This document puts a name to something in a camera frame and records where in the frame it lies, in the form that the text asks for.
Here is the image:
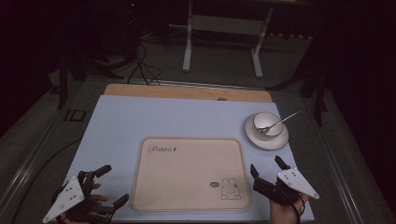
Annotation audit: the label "black rectangular floor bracket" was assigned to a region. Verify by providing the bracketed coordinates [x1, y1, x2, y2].
[64, 108, 87, 123]

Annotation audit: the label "black metal stand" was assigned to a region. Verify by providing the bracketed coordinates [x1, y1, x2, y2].
[265, 31, 330, 127]
[55, 46, 125, 110]

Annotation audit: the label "white ceramic cup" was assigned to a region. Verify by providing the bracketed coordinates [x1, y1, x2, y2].
[252, 111, 284, 138]

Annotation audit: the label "person's right hand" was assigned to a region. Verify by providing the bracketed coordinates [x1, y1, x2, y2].
[269, 193, 310, 224]

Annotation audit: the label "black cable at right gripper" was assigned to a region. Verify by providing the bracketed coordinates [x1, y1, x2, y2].
[291, 195, 306, 224]

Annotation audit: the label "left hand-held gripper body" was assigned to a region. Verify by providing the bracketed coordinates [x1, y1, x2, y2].
[41, 169, 115, 224]

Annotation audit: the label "white metal stand frame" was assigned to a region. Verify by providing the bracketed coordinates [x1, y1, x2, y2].
[182, 0, 276, 79]

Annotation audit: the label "black cables on floor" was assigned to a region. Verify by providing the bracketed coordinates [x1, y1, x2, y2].
[125, 41, 163, 87]

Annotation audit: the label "light blue table mat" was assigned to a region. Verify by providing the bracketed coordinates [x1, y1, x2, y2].
[64, 94, 316, 223]

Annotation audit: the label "beige tray with rabbit print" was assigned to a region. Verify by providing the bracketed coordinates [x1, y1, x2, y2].
[130, 136, 252, 213]

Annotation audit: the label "white ceramic saucer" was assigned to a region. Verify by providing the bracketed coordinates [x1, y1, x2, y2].
[243, 112, 290, 152]

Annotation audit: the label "black cable on floor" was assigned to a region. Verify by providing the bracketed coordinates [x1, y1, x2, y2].
[8, 137, 82, 224]

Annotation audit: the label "person's left hand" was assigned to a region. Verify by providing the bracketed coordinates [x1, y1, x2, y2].
[58, 182, 110, 224]

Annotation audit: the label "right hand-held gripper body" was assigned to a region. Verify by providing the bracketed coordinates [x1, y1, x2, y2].
[252, 167, 320, 207]

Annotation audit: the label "silver metal spoon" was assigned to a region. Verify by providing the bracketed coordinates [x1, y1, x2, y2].
[257, 108, 303, 133]

